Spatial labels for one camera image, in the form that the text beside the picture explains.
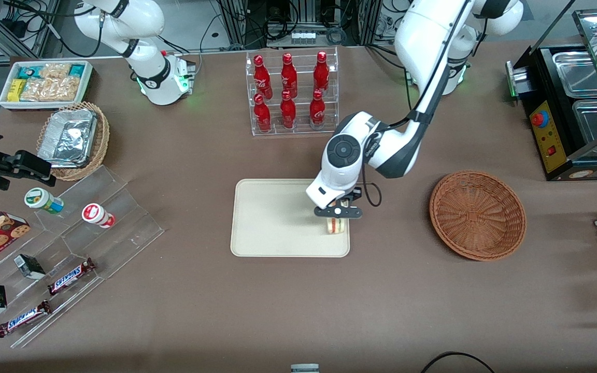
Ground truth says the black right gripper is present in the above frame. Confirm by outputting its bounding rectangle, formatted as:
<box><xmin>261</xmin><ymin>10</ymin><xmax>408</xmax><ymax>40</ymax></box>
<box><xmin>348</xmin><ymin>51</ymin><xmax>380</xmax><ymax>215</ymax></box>
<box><xmin>0</xmin><ymin>149</ymin><xmax>57</xmax><ymax>190</ymax></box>

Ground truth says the beige plastic tray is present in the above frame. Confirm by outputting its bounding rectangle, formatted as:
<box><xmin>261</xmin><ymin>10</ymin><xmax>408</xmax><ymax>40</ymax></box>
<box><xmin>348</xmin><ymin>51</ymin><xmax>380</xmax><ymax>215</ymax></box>
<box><xmin>230</xmin><ymin>178</ymin><xmax>351</xmax><ymax>258</ymax></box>

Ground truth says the light wicker basket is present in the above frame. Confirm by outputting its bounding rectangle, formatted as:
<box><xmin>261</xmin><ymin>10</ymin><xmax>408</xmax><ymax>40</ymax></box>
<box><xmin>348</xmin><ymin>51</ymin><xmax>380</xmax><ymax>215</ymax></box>
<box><xmin>36</xmin><ymin>101</ymin><xmax>110</xmax><ymax>182</ymax></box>

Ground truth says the brown wicker basket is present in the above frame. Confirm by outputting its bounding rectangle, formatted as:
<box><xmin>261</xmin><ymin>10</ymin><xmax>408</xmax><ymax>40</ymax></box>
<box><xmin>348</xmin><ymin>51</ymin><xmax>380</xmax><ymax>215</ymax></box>
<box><xmin>429</xmin><ymin>170</ymin><xmax>528</xmax><ymax>262</ymax></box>

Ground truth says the green label yogurt cup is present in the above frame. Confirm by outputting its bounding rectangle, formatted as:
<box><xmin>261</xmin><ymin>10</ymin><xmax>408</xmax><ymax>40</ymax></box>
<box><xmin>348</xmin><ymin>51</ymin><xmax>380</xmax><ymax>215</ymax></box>
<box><xmin>24</xmin><ymin>188</ymin><xmax>65</xmax><ymax>215</ymax></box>

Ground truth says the silver foil container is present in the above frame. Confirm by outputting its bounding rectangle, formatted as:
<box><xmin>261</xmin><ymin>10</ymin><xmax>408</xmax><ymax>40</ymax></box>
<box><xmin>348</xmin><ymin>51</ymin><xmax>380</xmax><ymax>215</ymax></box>
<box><xmin>37</xmin><ymin>108</ymin><xmax>98</xmax><ymax>169</ymax></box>

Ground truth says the clear cracker bag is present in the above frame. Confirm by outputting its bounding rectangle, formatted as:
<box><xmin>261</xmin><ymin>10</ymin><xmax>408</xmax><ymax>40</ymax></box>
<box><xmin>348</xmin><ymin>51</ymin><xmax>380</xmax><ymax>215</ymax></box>
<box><xmin>21</xmin><ymin>63</ymin><xmax>80</xmax><ymax>102</ymax></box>

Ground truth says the red label yogurt cup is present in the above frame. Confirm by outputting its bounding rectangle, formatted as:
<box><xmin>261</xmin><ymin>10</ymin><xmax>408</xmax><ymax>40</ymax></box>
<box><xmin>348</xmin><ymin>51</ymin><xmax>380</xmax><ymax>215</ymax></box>
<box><xmin>81</xmin><ymin>203</ymin><xmax>117</xmax><ymax>229</ymax></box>

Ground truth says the white snack bin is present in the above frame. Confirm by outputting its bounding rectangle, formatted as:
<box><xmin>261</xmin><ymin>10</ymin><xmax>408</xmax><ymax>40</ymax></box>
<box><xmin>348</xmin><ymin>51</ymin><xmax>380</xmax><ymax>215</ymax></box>
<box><xmin>0</xmin><ymin>60</ymin><xmax>94</xmax><ymax>111</ymax></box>

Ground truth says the clear acrylic tiered stand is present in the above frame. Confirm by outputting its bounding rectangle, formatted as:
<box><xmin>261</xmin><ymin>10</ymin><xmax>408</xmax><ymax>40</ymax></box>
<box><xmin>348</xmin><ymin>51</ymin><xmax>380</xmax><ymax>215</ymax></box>
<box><xmin>0</xmin><ymin>165</ymin><xmax>166</xmax><ymax>349</ymax></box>

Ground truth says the red cola bottle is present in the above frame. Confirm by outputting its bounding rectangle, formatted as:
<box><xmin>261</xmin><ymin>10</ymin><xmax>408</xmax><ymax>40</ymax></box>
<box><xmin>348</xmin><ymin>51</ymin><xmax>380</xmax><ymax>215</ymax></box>
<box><xmin>313</xmin><ymin>51</ymin><xmax>330</xmax><ymax>97</ymax></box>
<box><xmin>253</xmin><ymin>54</ymin><xmax>273</xmax><ymax>100</ymax></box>
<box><xmin>309</xmin><ymin>90</ymin><xmax>326</xmax><ymax>130</ymax></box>
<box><xmin>253</xmin><ymin>93</ymin><xmax>272</xmax><ymax>133</ymax></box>
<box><xmin>280</xmin><ymin>53</ymin><xmax>299</xmax><ymax>99</ymax></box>
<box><xmin>280</xmin><ymin>91</ymin><xmax>297</xmax><ymax>130</ymax></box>

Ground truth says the snickers chocolate bar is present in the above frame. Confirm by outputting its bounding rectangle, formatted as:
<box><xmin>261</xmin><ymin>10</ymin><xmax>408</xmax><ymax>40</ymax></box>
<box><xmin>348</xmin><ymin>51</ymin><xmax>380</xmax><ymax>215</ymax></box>
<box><xmin>0</xmin><ymin>300</ymin><xmax>52</xmax><ymax>339</ymax></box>
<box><xmin>47</xmin><ymin>257</ymin><xmax>96</xmax><ymax>296</ymax></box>

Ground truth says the clear acrylic bottle rack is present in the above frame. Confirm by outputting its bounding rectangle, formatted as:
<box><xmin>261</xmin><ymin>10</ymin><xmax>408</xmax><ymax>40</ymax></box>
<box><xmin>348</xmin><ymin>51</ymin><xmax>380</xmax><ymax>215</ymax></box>
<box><xmin>246</xmin><ymin>47</ymin><xmax>340</xmax><ymax>137</ymax></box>

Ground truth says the black food warmer machine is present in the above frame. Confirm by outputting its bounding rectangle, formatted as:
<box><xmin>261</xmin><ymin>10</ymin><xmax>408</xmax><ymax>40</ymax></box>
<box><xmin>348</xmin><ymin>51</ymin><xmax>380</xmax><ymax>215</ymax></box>
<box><xmin>505</xmin><ymin>8</ymin><xmax>597</xmax><ymax>181</ymax></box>

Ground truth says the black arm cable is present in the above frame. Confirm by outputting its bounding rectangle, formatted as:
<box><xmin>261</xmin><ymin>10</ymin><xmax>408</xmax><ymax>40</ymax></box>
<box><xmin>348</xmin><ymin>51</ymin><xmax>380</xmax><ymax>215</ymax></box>
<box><xmin>362</xmin><ymin>0</ymin><xmax>473</xmax><ymax>208</ymax></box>

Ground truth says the black table cable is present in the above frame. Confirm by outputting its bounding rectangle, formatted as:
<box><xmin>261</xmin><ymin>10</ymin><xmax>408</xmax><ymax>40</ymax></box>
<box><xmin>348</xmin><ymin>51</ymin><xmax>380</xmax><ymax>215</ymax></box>
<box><xmin>421</xmin><ymin>351</ymin><xmax>495</xmax><ymax>373</ymax></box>

